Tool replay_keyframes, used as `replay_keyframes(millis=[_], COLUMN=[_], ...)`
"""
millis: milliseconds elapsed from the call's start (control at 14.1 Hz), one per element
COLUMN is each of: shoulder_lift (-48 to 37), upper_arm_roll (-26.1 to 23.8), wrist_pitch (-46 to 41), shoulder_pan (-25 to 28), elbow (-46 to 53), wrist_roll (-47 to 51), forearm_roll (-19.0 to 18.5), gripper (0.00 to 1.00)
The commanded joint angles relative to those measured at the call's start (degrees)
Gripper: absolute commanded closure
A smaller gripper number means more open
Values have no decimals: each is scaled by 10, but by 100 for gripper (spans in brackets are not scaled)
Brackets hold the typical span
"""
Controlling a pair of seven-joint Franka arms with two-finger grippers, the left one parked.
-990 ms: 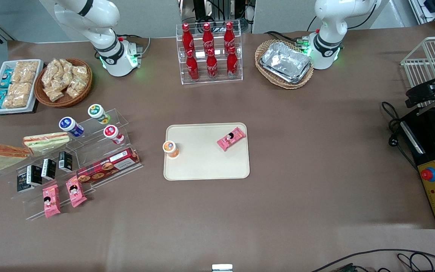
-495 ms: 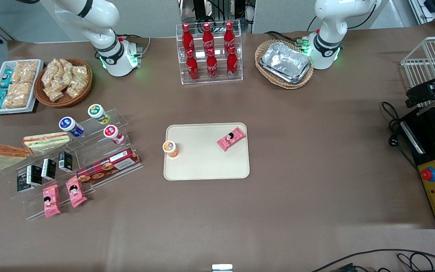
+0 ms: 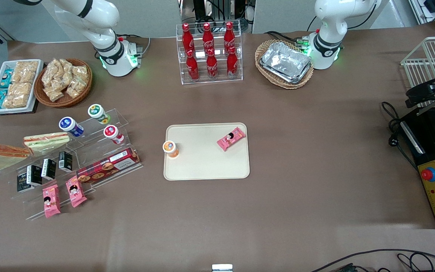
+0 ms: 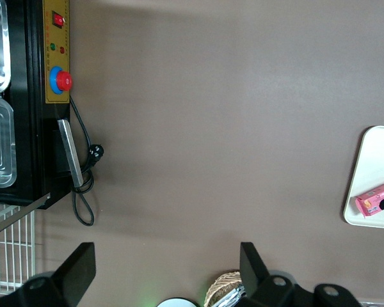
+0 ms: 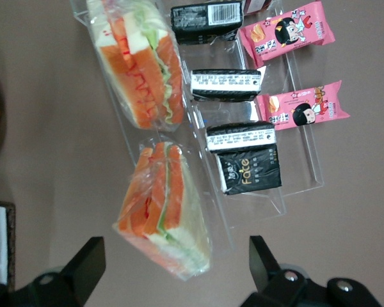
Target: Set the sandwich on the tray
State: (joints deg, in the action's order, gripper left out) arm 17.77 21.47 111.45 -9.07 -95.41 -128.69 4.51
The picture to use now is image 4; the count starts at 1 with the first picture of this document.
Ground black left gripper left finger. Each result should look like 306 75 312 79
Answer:
0 242 97 307

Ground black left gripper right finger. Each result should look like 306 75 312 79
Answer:
239 242 363 307

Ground beige plastic tray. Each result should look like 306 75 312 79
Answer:
343 125 384 230

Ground black sealing machine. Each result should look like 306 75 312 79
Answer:
0 0 72 210

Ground silver flat metal strip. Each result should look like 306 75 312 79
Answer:
0 193 51 241

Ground red emergency button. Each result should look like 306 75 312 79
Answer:
49 66 74 96

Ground pink snack pack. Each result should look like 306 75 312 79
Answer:
354 180 384 219

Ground light wicker basket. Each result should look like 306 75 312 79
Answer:
204 271 244 307

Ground stacked foil trays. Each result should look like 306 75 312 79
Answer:
216 283 246 307

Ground black power cable with plug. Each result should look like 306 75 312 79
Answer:
68 94 106 227

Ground red rocker switch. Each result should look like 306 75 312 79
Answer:
52 11 67 28

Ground silver machine handle bar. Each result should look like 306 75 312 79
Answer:
56 118 85 189

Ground white wire basket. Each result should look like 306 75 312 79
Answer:
0 203 38 294

